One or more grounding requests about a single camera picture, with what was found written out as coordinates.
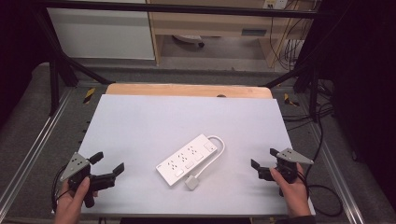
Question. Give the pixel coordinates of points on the white plug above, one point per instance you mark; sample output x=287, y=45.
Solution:
x=192, y=182

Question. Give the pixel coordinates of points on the person's right hand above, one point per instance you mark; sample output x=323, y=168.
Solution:
x=291, y=194

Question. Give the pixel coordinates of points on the aluminium rail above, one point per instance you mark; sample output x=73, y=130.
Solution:
x=34, y=146
x=339, y=177

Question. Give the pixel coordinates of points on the office chair base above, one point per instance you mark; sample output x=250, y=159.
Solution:
x=190, y=39

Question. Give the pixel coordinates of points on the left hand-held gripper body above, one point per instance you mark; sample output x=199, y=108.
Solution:
x=75, y=165

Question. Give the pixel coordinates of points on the person's left hand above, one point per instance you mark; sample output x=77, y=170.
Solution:
x=71, y=203

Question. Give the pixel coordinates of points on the wooden desk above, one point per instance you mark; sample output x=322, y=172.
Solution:
x=211, y=23

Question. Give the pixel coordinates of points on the black curtain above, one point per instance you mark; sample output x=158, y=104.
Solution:
x=364, y=93
x=15, y=46

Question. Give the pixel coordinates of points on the wooden table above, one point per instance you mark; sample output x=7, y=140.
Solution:
x=186, y=90

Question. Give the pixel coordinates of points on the yellow black tape marker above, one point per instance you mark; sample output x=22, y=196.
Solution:
x=290, y=100
x=89, y=95

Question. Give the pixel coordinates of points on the white power strip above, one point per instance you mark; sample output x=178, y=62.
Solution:
x=186, y=160

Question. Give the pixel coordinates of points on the black metal frame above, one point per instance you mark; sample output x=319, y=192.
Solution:
x=174, y=8

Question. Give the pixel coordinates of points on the pale grey table mat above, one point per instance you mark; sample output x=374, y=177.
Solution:
x=162, y=124

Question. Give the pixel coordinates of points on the white cabinet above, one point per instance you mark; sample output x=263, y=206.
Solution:
x=99, y=34

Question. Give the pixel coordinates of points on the wall outlet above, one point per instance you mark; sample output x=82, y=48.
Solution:
x=275, y=3

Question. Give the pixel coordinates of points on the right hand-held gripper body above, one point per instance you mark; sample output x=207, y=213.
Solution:
x=288, y=161

